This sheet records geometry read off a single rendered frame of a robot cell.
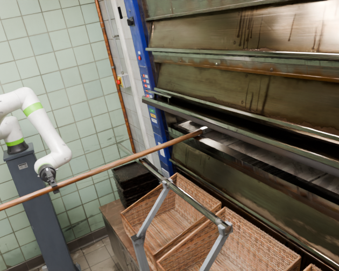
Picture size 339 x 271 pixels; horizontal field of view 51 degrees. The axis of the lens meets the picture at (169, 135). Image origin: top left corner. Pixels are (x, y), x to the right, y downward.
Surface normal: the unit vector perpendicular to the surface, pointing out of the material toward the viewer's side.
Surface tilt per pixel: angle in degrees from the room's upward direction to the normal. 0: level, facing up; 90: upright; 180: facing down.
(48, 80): 90
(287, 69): 90
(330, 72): 90
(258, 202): 70
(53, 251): 90
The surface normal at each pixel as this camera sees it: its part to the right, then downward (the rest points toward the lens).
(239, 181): -0.88, -0.02
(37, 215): 0.39, 0.25
